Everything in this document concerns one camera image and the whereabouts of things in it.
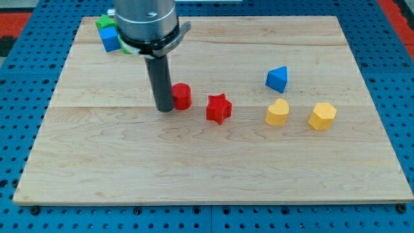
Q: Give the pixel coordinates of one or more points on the yellow heart block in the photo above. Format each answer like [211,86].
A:
[277,113]

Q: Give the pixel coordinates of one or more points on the blue cube block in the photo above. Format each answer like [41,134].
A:
[109,38]

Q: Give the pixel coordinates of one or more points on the blue triangular prism block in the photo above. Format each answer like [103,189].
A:
[277,79]

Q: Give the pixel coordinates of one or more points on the green star block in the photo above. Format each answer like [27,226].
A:
[104,21]

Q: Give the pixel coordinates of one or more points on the red star block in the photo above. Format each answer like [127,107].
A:
[218,108]

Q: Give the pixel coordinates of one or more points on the green block behind arm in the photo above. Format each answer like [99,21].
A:
[122,46]

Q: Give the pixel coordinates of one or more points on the wooden board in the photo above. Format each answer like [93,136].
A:
[102,142]

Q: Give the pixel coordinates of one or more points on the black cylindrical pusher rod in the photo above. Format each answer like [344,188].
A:
[159,76]

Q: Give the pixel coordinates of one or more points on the red cylinder block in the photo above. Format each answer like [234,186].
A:
[182,96]

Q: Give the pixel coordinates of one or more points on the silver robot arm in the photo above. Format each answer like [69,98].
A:
[148,28]

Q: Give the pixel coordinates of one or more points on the yellow hexagon block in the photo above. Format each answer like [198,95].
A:
[322,116]

